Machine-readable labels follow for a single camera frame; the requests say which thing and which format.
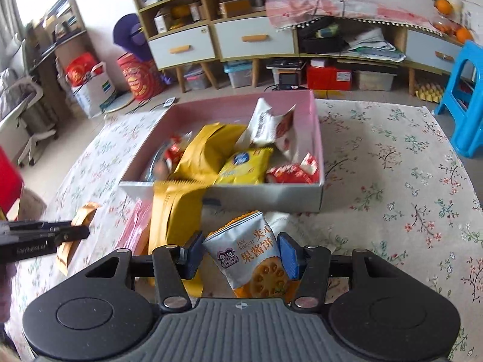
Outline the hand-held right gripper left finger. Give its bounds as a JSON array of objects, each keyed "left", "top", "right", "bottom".
[{"left": 84, "top": 231, "right": 207, "bottom": 312}]

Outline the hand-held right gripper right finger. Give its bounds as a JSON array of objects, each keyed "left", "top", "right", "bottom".
[{"left": 277, "top": 232, "right": 398, "bottom": 312}]

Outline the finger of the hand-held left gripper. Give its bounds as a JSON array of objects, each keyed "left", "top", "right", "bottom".
[
  {"left": 0, "top": 220, "right": 75, "bottom": 233},
  {"left": 48, "top": 226, "right": 91, "bottom": 248}
]

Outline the orange brown snack packet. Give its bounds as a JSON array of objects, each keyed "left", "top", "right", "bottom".
[{"left": 56, "top": 201, "right": 102, "bottom": 277}]

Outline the orange grey biscuit packet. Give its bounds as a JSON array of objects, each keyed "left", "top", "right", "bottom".
[{"left": 203, "top": 210, "right": 294, "bottom": 299}]

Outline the pink cardboard box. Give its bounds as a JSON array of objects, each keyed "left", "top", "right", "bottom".
[{"left": 118, "top": 90, "right": 326, "bottom": 214}]

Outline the clear plastic wrapper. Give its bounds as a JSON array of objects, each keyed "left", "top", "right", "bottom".
[{"left": 141, "top": 148, "right": 169, "bottom": 182}]

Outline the yellow snack packet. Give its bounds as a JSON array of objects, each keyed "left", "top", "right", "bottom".
[{"left": 212, "top": 146, "right": 275, "bottom": 186}]

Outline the white snack packet black print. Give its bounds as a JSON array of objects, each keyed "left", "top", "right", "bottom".
[{"left": 246, "top": 97, "right": 277, "bottom": 148}]

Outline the red plastic object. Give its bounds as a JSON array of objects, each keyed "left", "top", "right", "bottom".
[{"left": 0, "top": 144, "right": 26, "bottom": 220}]

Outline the pink snack packet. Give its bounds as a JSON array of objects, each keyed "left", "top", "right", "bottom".
[{"left": 114, "top": 197, "right": 152, "bottom": 254}]

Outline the white office chair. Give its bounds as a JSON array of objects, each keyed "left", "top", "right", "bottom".
[{"left": 0, "top": 68, "right": 60, "bottom": 167}]

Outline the white shopping bag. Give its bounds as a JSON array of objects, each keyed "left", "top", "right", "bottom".
[{"left": 71, "top": 61, "right": 116, "bottom": 120}]

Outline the red plastic bag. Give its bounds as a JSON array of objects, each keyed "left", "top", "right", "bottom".
[{"left": 65, "top": 52, "right": 101, "bottom": 88}]

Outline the red gift bag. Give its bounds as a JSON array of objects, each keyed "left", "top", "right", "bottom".
[{"left": 116, "top": 53, "right": 167, "bottom": 101}]

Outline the clear plastic storage bin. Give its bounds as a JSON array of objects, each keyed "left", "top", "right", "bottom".
[
  {"left": 352, "top": 69, "right": 398, "bottom": 92},
  {"left": 182, "top": 65, "right": 213, "bottom": 92},
  {"left": 224, "top": 61, "right": 254, "bottom": 88}
]

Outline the red box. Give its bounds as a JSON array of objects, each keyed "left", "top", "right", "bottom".
[{"left": 305, "top": 64, "right": 352, "bottom": 92}]

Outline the black electronic device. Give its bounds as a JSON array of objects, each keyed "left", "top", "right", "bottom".
[{"left": 265, "top": 59, "right": 307, "bottom": 90}]

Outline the wooden side shelf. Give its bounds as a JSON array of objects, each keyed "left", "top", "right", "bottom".
[{"left": 23, "top": 0, "right": 90, "bottom": 85}]

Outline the black bag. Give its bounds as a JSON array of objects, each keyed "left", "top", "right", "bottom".
[{"left": 297, "top": 16, "right": 347, "bottom": 54}]

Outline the yellow egg tray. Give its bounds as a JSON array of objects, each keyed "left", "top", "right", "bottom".
[{"left": 414, "top": 82, "right": 446, "bottom": 105}]

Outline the pile of papers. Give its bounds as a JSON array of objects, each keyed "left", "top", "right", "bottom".
[{"left": 344, "top": 27, "right": 407, "bottom": 63}]

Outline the tall wooden shelf cabinet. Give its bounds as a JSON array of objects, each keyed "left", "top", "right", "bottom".
[{"left": 128, "top": 0, "right": 217, "bottom": 93}]

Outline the white carton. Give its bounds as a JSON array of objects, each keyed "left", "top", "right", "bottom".
[{"left": 153, "top": 9, "right": 171, "bottom": 34}]

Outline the blue plastic stool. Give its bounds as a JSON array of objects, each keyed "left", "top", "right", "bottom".
[{"left": 433, "top": 40, "right": 483, "bottom": 160}]

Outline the low wooden cabinet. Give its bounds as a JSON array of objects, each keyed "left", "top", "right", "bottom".
[{"left": 209, "top": 8, "right": 469, "bottom": 97}]

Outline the brown cardboard box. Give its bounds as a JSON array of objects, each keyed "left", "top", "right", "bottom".
[{"left": 218, "top": 0, "right": 252, "bottom": 18}]

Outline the pink patterned cloth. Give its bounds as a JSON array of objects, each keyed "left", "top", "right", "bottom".
[{"left": 265, "top": 0, "right": 443, "bottom": 33}]

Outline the white drawer wooden handle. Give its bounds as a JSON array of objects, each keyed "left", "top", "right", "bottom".
[
  {"left": 214, "top": 16, "right": 296, "bottom": 61},
  {"left": 147, "top": 26, "right": 216, "bottom": 71},
  {"left": 406, "top": 29, "right": 465, "bottom": 73}
]

